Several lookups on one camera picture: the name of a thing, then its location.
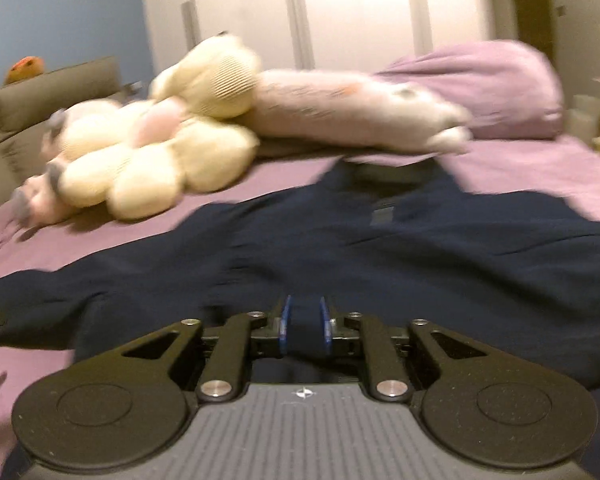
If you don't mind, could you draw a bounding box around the cream plush toy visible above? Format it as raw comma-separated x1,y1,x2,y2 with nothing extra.
55,34,262,222

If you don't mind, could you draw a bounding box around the white wardrobe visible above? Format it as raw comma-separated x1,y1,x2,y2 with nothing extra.
139,0,517,92

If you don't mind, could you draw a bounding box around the dark navy garment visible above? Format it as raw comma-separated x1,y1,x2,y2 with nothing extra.
0,160,600,480

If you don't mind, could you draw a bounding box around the purple pillow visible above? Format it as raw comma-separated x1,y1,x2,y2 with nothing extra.
372,40,567,142

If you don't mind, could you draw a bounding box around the long pink plush toy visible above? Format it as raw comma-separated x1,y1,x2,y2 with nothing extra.
252,67,474,157

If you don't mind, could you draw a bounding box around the orange plush toy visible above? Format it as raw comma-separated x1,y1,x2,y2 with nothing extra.
4,55,47,86

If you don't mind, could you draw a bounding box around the olive padded headboard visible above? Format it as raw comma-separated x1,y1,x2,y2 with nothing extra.
0,56,125,217

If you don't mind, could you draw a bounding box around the white bin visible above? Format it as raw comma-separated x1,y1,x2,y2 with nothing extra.
571,94,600,142

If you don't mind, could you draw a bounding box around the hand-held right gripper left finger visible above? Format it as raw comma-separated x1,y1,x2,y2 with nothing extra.
121,295,294,404

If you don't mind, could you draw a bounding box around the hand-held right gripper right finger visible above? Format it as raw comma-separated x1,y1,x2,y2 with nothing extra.
319,296,474,404

